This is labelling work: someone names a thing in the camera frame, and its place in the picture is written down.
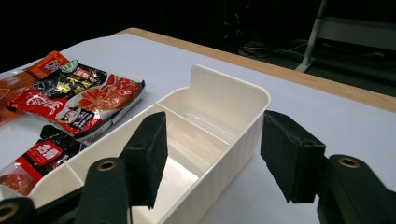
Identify grey metal stand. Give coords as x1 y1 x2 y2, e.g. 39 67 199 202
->
294 0 396 73

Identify white table mat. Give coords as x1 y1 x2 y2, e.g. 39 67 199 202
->
0 32 396 224

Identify white divided storage box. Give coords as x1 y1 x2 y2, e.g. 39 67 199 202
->
27 63 272 224

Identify red and black seasoning packet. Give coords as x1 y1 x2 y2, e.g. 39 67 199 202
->
7 59 146 143

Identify black floor cables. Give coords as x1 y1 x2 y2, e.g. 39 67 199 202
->
239 38 309 61

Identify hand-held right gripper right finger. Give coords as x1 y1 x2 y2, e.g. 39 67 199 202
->
260 109 327 204

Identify small black and red packet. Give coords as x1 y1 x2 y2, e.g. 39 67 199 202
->
0 124 88 197

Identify orange-red seasoning packet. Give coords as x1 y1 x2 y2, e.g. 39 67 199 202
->
23 50 71 80

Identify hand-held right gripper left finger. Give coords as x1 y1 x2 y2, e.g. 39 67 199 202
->
119 111 169 209

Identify orange packet with clear windows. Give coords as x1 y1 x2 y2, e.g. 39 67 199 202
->
0 70 40 124

